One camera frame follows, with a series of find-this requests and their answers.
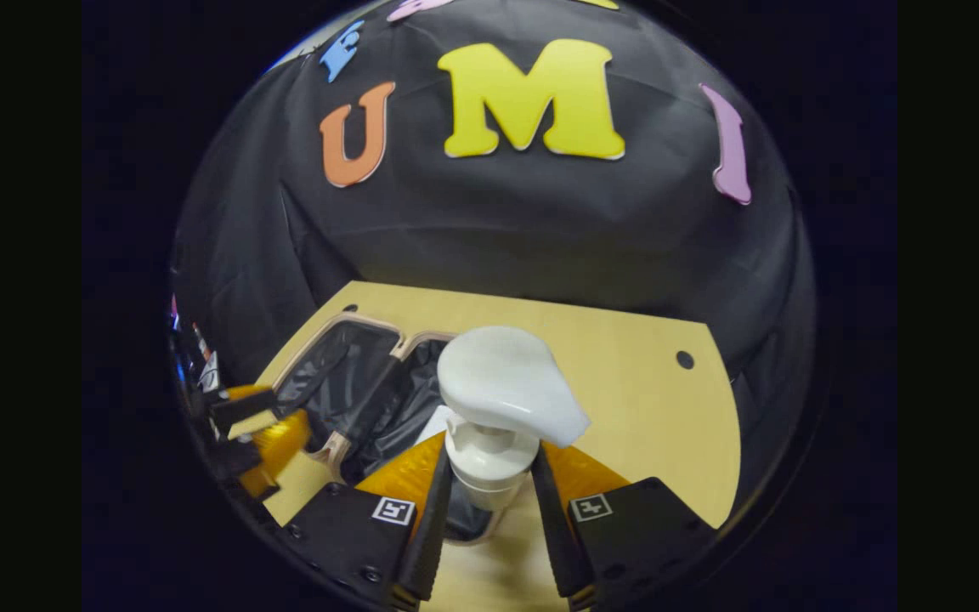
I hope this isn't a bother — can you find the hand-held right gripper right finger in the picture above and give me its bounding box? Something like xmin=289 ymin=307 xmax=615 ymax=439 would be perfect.
xmin=529 ymin=440 xmax=717 ymax=612

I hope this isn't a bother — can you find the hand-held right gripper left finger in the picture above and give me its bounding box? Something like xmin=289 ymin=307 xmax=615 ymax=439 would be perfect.
xmin=280 ymin=430 xmax=456 ymax=611

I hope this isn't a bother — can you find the small beige suitcase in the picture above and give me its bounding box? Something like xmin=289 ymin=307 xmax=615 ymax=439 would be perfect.
xmin=272 ymin=312 xmax=541 ymax=547

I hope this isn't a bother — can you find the white pump bottle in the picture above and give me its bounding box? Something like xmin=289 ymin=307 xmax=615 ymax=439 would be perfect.
xmin=436 ymin=326 xmax=591 ymax=513

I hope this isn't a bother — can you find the black backdrop cloth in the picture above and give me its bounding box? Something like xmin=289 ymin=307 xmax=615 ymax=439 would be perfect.
xmin=168 ymin=0 xmax=818 ymax=511

